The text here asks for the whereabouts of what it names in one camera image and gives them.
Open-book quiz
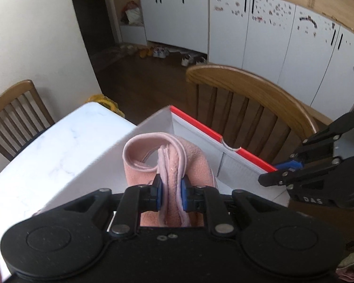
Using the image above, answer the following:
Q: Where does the white wall cabinet unit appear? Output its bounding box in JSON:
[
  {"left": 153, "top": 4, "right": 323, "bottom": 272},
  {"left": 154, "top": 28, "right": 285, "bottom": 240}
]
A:
[{"left": 116, "top": 0, "right": 354, "bottom": 119}]

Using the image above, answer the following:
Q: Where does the yellow bag trash bin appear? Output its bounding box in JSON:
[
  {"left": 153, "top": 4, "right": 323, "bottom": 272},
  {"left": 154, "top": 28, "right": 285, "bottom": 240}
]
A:
[{"left": 85, "top": 94, "right": 125, "bottom": 118}]

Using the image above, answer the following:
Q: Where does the red cardboard shoe box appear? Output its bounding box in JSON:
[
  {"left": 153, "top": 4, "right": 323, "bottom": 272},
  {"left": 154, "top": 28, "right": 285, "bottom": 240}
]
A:
[{"left": 37, "top": 105, "right": 290, "bottom": 212}]

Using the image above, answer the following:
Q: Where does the wooden chair at right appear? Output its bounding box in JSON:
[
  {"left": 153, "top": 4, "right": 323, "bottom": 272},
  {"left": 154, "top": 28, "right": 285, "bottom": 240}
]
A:
[{"left": 186, "top": 65, "right": 330, "bottom": 164}]

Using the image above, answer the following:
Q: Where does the wooden chair at back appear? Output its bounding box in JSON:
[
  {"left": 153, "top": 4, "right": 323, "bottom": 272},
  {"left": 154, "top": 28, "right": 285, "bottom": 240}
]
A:
[{"left": 0, "top": 80, "right": 55, "bottom": 161}]

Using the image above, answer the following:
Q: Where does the pink fleece garment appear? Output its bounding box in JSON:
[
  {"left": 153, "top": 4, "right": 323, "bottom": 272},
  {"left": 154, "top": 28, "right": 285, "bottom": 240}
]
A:
[{"left": 122, "top": 132, "right": 216, "bottom": 227}]

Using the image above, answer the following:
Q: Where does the wooden chair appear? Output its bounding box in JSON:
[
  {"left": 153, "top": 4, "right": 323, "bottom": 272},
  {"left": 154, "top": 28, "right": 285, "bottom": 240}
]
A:
[
  {"left": 0, "top": 80, "right": 55, "bottom": 161},
  {"left": 186, "top": 65, "right": 330, "bottom": 164}
]

